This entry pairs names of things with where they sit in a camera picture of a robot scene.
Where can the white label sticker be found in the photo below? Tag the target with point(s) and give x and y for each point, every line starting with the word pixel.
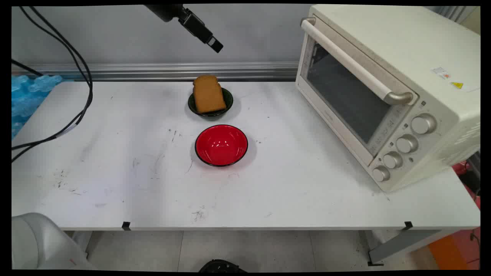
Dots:
pixel 441 73

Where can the cream toaster oven body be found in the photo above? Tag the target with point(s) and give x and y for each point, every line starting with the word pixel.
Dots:
pixel 433 46

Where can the black tape marker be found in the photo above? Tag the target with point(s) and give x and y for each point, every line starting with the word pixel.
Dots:
pixel 408 225
pixel 126 225

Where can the silver oven knob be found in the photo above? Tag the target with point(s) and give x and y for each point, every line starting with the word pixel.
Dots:
pixel 392 160
pixel 380 174
pixel 406 144
pixel 423 124

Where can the yellow warning sticker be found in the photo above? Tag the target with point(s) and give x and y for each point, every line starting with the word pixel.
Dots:
pixel 457 85

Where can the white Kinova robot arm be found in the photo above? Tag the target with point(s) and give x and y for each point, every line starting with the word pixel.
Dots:
pixel 36 241

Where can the dark green bowl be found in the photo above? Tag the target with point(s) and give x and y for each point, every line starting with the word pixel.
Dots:
pixel 229 97

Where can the red bowl with black rim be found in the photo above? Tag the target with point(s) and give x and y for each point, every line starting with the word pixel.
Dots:
pixel 221 145

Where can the red object beside table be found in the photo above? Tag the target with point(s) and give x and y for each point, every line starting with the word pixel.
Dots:
pixel 466 180

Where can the grey table leg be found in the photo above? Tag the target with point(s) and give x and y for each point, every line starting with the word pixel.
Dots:
pixel 402 243

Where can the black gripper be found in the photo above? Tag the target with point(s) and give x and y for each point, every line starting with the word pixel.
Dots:
pixel 165 11

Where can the brown bread slice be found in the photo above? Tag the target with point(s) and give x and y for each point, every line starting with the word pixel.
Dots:
pixel 208 95

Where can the blue plastic bag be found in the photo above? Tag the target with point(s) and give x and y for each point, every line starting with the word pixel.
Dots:
pixel 27 96

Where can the black round floor object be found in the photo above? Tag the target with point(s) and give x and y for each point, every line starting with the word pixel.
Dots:
pixel 221 266

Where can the aluminium profile rail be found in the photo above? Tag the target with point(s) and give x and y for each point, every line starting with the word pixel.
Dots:
pixel 153 71

